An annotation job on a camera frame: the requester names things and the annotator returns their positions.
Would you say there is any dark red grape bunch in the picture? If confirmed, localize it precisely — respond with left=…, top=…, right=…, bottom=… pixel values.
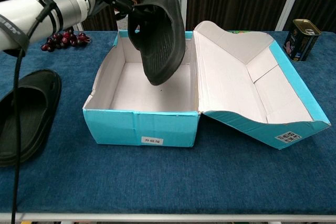
left=40, top=30, right=93, bottom=52

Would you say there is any white cardboard box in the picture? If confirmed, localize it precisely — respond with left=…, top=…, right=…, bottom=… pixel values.
left=82, top=20, right=331, bottom=151

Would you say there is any dark tin can gold lid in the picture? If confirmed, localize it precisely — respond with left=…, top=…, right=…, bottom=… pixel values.
left=282, top=18, right=322, bottom=63

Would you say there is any blue felt covered table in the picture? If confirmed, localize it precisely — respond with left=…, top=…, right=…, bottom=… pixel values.
left=0, top=29, right=336, bottom=222

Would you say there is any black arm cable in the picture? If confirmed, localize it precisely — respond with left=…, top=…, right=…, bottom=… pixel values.
left=9, top=0, right=64, bottom=224

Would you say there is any black rubber slipper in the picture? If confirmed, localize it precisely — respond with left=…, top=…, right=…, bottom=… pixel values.
left=128, top=0, right=186, bottom=86
left=0, top=69, right=62, bottom=167

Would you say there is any green orange snack bag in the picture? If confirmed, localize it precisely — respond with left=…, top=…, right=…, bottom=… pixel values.
left=227, top=29, right=253, bottom=35

